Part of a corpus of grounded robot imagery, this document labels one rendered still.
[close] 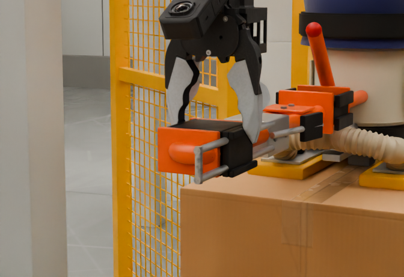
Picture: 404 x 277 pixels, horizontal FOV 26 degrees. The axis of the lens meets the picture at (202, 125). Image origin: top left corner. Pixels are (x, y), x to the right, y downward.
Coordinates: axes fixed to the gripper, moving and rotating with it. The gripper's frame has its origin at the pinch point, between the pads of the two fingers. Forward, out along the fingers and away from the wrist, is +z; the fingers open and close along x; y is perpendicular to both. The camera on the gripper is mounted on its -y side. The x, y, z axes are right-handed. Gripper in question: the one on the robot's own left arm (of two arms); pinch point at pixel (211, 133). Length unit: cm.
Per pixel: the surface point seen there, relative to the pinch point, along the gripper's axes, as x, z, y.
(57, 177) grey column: 95, 35, 101
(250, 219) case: 8.0, 18.2, 29.8
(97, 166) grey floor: 297, 113, 422
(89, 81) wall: 580, 108, 830
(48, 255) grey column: 95, 56, 96
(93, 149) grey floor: 337, 113, 477
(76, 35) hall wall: 606, 52, 842
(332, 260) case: -4.8, 22.7, 29.8
